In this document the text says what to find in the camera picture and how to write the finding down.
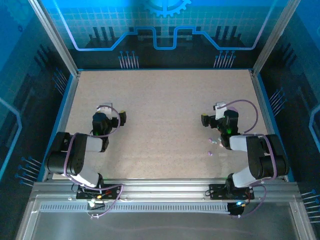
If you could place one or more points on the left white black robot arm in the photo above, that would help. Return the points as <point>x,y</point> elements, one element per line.
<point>75,155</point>

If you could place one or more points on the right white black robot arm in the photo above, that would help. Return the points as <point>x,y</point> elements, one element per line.
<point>262,160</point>

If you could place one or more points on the grey metal panel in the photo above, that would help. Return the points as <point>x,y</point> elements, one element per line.
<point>162,225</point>

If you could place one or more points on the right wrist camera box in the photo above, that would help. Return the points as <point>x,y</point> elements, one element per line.
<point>221,113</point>

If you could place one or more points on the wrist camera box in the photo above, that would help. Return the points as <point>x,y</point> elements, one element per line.
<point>105,108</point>
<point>221,113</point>

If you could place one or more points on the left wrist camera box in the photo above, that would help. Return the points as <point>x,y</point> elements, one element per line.
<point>105,108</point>

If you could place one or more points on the aluminium table side rail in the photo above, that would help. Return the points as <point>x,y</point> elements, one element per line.
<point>262,100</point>
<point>70,100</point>

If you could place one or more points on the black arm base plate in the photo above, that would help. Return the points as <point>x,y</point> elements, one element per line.
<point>216,192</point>
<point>113,192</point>

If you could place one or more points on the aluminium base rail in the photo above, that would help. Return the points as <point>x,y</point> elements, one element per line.
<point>162,190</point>

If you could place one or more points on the aluminium frame post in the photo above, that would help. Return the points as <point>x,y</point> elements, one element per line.
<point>55,37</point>
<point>273,37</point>

